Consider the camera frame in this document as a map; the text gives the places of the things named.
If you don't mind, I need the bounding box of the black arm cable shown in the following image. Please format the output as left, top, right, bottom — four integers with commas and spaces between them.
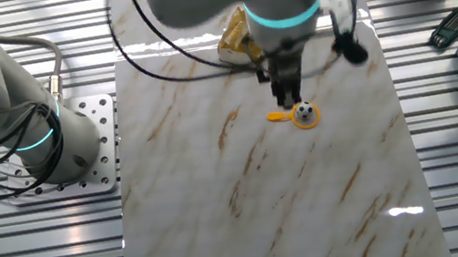
104, 0, 366, 94

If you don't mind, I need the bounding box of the yellow bubble ring wand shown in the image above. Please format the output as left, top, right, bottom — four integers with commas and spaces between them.
265, 98, 323, 136

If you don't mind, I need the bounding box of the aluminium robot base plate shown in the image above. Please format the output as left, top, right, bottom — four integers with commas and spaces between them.
0, 90, 129, 210

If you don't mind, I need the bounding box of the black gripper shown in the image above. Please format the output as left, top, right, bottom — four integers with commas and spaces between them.
265, 48, 311, 111

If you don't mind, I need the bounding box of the small soccer ball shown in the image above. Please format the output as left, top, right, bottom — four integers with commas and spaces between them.
293, 99, 316, 122

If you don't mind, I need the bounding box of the black cable plug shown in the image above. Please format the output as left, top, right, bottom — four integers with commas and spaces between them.
331, 28, 371, 69

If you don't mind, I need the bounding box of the marble pattern board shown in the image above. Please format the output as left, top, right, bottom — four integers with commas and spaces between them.
77, 0, 453, 257

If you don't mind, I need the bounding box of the black remote control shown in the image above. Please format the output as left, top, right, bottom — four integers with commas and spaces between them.
424, 8, 458, 51

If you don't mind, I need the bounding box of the grey base cable with connector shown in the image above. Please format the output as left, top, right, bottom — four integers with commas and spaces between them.
0, 26, 72, 112

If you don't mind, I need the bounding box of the gold tissue pack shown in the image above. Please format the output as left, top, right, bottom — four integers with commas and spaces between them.
210, 2, 268, 69

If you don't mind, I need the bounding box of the black base cable bundle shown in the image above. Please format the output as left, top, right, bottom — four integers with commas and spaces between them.
0, 102, 73, 200

